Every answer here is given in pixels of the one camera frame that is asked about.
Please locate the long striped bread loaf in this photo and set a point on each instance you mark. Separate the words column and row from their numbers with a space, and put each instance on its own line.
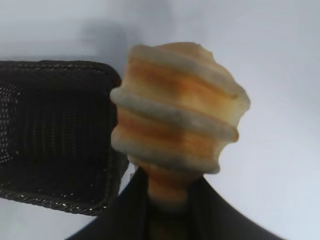
column 177, row 120

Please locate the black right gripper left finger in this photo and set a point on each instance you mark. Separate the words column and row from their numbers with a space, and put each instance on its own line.
column 125, row 220

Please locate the dark brown woven basket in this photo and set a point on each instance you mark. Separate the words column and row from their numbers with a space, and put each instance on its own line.
column 55, row 130

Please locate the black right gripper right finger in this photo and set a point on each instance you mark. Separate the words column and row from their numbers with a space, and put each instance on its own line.
column 215, row 220

